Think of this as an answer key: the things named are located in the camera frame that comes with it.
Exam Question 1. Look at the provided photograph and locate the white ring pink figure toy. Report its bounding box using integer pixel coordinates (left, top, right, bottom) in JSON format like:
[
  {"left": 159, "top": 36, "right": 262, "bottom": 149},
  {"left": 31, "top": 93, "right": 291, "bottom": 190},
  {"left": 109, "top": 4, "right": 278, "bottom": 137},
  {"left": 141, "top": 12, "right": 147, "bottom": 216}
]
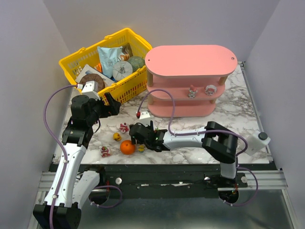
[{"left": 205, "top": 84, "right": 217, "bottom": 96}]

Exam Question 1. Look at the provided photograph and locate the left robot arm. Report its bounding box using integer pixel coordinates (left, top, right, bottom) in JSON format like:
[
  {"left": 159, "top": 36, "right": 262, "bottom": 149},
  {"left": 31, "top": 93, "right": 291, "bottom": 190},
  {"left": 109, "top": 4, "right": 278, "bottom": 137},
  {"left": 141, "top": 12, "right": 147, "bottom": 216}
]
[{"left": 33, "top": 93, "right": 121, "bottom": 229}]

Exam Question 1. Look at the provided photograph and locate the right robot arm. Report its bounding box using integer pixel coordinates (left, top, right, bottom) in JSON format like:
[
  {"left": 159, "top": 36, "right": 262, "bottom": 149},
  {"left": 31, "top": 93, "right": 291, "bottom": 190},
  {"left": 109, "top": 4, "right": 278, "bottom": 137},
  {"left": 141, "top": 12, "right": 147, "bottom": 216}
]
[{"left": 129, "top": 121, "right": 271, "bottom": 180}]

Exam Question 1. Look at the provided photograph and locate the pink three-tier wooden shelf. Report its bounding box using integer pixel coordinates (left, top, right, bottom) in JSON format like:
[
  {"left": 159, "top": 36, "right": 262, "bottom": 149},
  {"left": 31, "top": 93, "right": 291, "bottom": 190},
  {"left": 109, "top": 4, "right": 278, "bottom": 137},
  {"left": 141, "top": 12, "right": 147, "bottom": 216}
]
[{"left": 145, "top": 44, "right": 238, "bottom": 117}]

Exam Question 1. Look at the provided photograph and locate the small yellow minion toy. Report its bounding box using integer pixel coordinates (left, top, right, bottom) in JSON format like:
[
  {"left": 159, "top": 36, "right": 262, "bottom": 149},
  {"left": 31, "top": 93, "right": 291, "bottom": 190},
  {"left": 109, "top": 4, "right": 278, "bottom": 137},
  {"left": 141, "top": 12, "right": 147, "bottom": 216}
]
[{"left": 138, "top": 145, "right": 145, "bottom": 153}]

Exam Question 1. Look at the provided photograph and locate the pink bear strawberry toy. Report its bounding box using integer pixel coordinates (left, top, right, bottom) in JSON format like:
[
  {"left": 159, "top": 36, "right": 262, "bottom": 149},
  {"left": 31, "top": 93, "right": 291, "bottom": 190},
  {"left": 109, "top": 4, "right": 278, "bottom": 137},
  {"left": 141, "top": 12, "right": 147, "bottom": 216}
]
[{"left": 120, "top": 123, "right": 129, "bottom": 134}]

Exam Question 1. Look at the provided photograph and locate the orange fruit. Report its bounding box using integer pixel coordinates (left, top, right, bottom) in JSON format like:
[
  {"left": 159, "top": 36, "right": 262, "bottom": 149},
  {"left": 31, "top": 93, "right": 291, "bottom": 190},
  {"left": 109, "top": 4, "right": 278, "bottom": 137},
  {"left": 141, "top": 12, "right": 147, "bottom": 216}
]
[{"left": 120, "top": 140, "right": 135, "bottom": 155}]

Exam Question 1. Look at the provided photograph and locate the yellow duck toy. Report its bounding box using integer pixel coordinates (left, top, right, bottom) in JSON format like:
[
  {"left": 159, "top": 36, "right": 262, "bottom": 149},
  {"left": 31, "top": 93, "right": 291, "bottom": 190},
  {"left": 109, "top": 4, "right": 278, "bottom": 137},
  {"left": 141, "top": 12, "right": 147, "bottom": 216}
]
[{"left": 113, "top": 133, "right": 122, "bottom": 141}]

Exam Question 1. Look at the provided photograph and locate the brown striped wrapped roll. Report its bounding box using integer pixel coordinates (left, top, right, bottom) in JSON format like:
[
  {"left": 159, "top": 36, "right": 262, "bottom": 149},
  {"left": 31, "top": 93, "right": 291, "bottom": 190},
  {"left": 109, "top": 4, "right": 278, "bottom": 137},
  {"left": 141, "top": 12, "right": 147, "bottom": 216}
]
[{"left": 80, "top": 73, "right": 105, "bottom": 92}]

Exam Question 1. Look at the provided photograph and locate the pink bear toy front left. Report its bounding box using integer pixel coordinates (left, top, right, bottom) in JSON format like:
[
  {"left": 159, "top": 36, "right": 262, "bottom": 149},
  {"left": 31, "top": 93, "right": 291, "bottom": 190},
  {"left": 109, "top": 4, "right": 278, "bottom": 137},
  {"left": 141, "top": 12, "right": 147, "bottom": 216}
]
[{"left": 100, "top": 146, "right": 111, "bottom": 158}]

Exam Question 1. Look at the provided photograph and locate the orange snack packet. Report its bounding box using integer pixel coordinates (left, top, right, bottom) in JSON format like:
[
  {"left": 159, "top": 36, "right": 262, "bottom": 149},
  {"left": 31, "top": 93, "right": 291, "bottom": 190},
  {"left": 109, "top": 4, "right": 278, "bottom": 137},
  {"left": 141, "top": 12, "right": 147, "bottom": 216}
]
[{"left": 95, "top": 63, "right": 102, "bottom": 73}]

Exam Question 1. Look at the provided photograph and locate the white and blue box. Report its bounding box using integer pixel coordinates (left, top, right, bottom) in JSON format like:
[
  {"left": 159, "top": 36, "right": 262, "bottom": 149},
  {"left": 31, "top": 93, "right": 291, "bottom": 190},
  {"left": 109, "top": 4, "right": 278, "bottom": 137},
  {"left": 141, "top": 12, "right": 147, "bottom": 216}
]
[{"left": 75, "top": 64, "right": 114, "bottom": 87}]

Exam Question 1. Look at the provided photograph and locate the grey paper-wrapped roll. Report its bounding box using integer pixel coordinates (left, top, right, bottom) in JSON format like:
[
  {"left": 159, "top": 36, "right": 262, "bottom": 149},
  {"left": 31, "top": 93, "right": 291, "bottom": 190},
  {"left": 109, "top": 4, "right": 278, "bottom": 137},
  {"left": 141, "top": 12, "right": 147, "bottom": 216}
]
[{"left": 112, "top": 61, "right": 133, "bottom": 82}]

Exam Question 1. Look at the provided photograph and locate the yellow plastic shopping basket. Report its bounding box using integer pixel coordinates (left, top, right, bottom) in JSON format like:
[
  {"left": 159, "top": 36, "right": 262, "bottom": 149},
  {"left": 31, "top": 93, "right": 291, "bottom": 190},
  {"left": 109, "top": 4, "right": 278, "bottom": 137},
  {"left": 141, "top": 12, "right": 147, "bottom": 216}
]
[{"left": 59, "top": 28, "right": 152, "bottom": 104}]

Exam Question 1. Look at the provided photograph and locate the light blue cassava chips bag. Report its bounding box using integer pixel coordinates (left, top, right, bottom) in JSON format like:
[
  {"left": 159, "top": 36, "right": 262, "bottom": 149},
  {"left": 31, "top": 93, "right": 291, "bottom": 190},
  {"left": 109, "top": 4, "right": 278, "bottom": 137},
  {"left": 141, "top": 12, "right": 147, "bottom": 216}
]
[{"left": 97, "top": 46, "right": 124, "bottom": 78}]

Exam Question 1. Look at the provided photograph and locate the green melon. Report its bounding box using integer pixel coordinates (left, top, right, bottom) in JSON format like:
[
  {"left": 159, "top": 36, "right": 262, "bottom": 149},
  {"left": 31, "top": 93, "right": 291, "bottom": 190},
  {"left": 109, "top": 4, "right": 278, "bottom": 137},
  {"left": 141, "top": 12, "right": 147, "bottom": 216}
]
[{"left": 127, "top": 56, "right": 145, "bottom": 73}]

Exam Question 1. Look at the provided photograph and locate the brown snack bag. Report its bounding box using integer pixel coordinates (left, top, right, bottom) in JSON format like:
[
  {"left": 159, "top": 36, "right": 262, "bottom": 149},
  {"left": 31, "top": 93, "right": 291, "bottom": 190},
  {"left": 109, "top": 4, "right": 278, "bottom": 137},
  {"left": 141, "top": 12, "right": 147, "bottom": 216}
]
[{"left": 120, "top": 44, "right": 133, "bottom": 61}]

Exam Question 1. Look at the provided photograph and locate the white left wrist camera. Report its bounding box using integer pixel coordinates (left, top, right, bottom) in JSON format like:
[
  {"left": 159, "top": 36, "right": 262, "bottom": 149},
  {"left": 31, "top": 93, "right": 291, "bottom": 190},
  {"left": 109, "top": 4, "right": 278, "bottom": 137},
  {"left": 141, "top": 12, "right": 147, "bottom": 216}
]
[{"left": 77, "top": 81, "right": 100, "bottom": 101}]

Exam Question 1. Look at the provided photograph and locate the black front mounting rail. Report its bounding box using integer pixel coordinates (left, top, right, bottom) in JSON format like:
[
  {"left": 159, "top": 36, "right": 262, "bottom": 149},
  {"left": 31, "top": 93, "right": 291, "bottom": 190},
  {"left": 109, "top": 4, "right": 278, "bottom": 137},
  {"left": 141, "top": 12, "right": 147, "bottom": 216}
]
[{"left": 78, "top": 165, "right": 248, "bottom": 202}]

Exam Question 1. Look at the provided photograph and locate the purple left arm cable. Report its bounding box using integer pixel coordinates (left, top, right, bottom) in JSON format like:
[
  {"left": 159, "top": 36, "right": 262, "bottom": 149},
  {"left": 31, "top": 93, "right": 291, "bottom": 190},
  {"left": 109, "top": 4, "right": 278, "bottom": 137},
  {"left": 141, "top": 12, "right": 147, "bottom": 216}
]
[{"left": 42, "top": 83, "right": 79, "bottom": 229}]

